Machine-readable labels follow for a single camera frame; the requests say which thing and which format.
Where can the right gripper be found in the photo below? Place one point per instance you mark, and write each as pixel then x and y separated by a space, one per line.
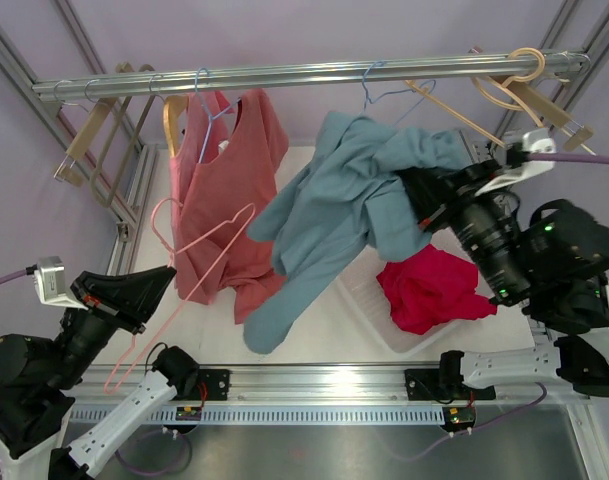
pixel 437 194

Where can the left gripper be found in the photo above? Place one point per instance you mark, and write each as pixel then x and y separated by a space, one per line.
pixel 124 300

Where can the blue grey t shirt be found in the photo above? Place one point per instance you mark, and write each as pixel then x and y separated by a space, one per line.
pixel 347 197

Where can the magenta t shirt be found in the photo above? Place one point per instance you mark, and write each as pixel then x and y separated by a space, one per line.
pixel 432 288

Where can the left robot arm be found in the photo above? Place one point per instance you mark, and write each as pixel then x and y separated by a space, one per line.
pixel 36 373

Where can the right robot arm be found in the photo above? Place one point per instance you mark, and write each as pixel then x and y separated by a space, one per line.
pixel 555 270

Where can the thin wooden hanger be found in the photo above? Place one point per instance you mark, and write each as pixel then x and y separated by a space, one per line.
pixel 424 92

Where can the curved wooden hanger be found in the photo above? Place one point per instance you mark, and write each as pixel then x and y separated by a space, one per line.
pixel 502 85

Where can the wooden clip hanger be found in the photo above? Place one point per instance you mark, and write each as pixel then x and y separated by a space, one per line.
pixel 555 116

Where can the salmon pink t shirt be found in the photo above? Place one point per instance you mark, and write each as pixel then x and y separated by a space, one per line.
pixel 213 200

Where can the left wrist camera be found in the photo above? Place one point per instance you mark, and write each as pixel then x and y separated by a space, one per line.
pixel 50 284

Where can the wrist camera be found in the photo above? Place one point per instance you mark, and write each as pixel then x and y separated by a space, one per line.
pixel 50 284
pixel 526 156

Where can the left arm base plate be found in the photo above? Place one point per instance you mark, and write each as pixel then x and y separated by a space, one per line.
pixel 209 384

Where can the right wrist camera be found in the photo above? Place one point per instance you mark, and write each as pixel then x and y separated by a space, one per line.
pixel 526 156

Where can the front aluminium rail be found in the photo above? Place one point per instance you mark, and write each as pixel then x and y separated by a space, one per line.
pixel 319 384

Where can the aluminium hanging rail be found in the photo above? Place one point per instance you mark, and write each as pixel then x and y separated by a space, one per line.
pixel 236 78

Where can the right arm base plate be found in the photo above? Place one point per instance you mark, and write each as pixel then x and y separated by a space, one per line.
pixel 424 384

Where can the white slotted cable duct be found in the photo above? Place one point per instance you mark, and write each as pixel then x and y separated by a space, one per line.
pixel 299 415

